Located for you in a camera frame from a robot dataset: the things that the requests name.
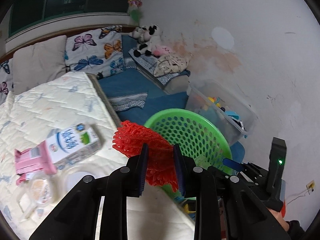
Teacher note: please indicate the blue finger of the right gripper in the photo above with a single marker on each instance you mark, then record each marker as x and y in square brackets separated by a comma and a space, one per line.
[233, 164]

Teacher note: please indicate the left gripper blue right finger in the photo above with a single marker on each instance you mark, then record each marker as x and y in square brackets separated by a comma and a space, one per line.
[179, 168]

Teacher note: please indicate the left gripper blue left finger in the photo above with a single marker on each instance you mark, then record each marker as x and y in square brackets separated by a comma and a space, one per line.
[142, 168]

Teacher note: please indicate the clear plastic bowl container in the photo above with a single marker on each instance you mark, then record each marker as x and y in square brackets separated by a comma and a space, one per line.
[72, 175]

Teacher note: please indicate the white blue milk carton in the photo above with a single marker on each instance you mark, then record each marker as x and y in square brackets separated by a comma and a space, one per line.
[73, 144]

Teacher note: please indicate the small clear pudding cup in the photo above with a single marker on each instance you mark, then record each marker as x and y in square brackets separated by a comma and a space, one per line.
[41, 191]

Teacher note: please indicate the person's right hand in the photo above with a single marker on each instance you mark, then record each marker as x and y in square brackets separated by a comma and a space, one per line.
[280, 219]

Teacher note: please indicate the green plastic mesh basket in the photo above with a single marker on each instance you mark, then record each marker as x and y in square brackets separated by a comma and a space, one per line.
[197, 137]

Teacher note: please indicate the clear plastic storage bin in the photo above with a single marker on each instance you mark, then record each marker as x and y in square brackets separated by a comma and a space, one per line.
[227, 112]

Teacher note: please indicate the white quilted mattress pad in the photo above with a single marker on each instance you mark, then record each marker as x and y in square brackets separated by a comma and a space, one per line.
[31, 117]

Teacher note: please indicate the pink snack package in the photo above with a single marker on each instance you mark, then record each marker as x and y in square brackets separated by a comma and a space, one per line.
[33, 160]

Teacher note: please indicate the crumpled beige spotted cloth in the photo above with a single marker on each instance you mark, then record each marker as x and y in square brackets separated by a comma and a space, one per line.
[170, 64]

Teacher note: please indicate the blue patterned folded blanket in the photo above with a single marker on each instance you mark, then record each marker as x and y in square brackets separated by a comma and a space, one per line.
[148, 65]

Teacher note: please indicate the flat clear plastic lid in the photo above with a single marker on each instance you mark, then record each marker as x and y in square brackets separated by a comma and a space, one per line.
[26, 204]

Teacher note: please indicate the pink plush toy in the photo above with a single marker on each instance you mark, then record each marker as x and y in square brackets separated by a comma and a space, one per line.
[160, 50]

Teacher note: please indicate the butterfly print pillow right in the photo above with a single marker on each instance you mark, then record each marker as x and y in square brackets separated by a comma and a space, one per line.
[97, 51]

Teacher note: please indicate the butterfly print pillow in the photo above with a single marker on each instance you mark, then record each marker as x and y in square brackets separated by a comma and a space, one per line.
[6, 79]
[97, 51]

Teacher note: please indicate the black white cow plush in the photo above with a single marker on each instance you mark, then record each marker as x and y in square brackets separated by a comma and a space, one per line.
[147, 39]

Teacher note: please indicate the plain beige pillow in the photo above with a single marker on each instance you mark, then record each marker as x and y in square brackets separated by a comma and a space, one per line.
[39, 63]

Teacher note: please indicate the butterfly print pillow left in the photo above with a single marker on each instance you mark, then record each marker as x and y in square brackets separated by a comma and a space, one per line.
[6, 79]

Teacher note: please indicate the dark window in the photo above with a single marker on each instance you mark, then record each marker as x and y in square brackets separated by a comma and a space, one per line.
[26, 13]

